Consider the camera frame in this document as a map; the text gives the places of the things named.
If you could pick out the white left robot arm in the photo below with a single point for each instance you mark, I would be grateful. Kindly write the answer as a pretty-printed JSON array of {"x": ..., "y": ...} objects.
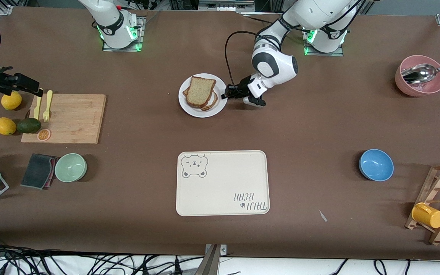
[{"x": 311, "y": 11}]

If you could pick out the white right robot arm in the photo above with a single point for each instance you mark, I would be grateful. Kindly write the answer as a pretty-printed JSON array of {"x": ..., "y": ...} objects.
[{"x": 113, "y": 23}]

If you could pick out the aluminium corner bracket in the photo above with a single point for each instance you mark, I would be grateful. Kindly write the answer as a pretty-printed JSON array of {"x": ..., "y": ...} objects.
[{"x": 5, "y": 9}]

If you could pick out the pale green bowl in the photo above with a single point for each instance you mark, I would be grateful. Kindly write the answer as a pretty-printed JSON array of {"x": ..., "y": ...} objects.
[{"x": 70, "y": 167}]

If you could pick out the grey tape scrap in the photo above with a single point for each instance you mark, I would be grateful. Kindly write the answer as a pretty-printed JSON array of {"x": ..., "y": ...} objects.
[{"x": 322, "y": 215}]

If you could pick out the dark green avocado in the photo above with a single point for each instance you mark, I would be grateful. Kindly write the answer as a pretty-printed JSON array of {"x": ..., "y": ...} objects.
[{"x": 28, "y": 125}]

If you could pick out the white round plate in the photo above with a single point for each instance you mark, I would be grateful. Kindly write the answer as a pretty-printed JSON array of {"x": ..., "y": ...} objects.
[{"x": 189, "y": 110}]

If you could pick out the grey pink cleaning cloth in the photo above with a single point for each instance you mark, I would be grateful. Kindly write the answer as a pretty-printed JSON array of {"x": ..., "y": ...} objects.
[{"x": 36, "y": 171}]

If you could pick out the black equipment rack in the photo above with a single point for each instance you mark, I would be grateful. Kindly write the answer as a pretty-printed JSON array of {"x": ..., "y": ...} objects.
[{"x": 224, "y": 4}]

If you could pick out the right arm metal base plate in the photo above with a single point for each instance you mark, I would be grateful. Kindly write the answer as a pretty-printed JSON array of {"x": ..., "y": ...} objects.
[{"x": 142, "y": 34}]

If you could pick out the grey metal camera mount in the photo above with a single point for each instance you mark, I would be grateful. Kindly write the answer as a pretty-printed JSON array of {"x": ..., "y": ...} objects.
[{"x": 210, "y": 263}]

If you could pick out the cream bear print tray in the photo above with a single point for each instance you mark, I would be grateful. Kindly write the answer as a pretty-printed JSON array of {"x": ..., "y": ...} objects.
[{"x": 224, "y": 183}]

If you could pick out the pink bowl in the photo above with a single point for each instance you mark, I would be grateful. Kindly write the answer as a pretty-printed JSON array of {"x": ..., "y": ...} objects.
[{"x": 403, "y": 86}]

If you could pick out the yellow plastic fork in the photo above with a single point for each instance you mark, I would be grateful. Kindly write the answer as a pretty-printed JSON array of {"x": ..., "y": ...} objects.
[{"x": 47, "y": 107}]

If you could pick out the yellow plastic knife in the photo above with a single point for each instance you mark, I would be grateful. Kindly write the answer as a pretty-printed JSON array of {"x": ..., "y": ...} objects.
[{"x": 37, "y": 107}]

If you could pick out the wooden cutting board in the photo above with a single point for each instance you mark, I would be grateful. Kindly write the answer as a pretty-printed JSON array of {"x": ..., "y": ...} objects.
[{"x": 71, "y": 118}]

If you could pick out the blue bowl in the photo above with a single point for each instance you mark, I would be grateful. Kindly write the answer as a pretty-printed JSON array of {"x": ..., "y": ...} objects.
[{"x": 376, "y": 165}]

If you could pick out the wooden peg drying rack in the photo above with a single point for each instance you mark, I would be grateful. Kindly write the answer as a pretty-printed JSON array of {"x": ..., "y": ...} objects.
[{"x": 437, "y": 182}]

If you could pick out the yellow plastic mug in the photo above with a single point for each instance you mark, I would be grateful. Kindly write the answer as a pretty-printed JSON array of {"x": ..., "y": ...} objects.
[{"x": 428, "y": 215}]

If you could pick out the light wholegrain bread slice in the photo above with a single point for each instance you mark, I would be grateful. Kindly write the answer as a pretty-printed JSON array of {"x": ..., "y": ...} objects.
[{"x": 200, "y": 91}]

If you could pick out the yellow lemon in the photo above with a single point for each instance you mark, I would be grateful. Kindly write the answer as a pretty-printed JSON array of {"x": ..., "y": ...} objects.
[
  {"x": 11, "y": 102},
  {"x": 5, "y": 126}
]

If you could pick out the brown crusted bread slice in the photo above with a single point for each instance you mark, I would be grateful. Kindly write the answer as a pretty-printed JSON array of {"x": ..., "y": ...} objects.
[{"x": 212, "y": 104}]

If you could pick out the metal spoon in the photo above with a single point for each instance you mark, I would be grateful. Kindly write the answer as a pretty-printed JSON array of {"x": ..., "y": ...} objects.
[{"x": 418, "y": 73}]

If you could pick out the orange slice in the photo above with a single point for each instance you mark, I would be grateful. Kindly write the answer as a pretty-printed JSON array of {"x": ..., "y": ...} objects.
[{"x": 44, "y": 135}]

